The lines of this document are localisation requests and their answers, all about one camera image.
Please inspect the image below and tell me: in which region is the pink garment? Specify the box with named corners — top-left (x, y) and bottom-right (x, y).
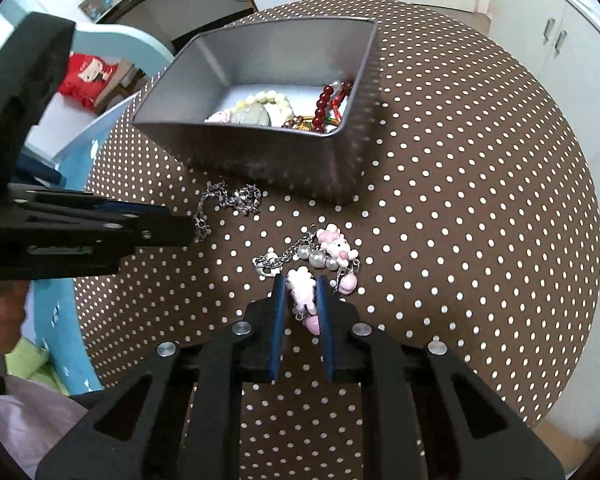
top-left (0, 375), bottom-right (88, 480)

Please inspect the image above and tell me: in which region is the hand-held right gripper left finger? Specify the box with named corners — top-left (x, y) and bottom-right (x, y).
top-left (34, 274), bottom-right (288, 480)

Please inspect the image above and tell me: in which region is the dark red bead bracelet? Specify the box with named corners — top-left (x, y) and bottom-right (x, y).
top-left (314, 85), bottom-right (353, 121)

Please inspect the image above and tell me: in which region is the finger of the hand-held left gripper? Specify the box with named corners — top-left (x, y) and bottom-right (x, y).
top-left (10, 184), bottom-right (167, 212)
top-left (92, 207), bottom-right (196, 261)

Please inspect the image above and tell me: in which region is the silver tin box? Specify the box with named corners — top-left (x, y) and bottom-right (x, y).
top-left (131, 16), bottom-right (381, 206)

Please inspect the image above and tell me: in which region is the red braided cord bracelet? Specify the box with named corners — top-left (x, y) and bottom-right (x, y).
top-left (282, 95), bottom-right (351, 135)

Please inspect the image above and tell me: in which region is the pink charm pearl bracelet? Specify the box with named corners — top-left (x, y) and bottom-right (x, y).
top-left (252, 224), bottom-right (362, 337)

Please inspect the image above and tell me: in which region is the long white sideboard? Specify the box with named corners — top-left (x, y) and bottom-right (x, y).
top-left (490, 0), bottom-right (600, 126)

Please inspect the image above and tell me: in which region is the person's left hand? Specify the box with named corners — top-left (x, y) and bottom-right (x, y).
top-left (0, 279), bottom-right (32, 357)

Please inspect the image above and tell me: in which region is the light green cloth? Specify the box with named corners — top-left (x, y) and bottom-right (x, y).
top-left (5, 337), bottom-right (56, 386)

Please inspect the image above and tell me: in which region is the round table polka dot cloth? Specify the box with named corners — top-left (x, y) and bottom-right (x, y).
top-left (72, 0), bottom-right (600, 480)

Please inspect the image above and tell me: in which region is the pale jade pendant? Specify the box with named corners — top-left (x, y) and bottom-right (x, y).
top-left (230, 102), bottom-right (273, 126)

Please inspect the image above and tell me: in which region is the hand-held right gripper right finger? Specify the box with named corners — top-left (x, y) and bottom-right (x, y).
top-left (315, 275), bottom-right (566, 480)

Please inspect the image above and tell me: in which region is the light blue bunk bed frame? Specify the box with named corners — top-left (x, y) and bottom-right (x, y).
top-left (0, 0), bottom-right (177, 78)

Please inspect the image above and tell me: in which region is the white bead bracelet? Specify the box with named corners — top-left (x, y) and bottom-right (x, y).
top-left (235, 89), bottom-right (293, 128)

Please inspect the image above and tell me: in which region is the silver chain necklace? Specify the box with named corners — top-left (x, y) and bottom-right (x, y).
top-left (194, 181), bottom-right (265, 242)

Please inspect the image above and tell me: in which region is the red cartoon print bag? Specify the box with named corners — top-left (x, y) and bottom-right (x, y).
top-left (57, 52), bottom-right (118, 111)

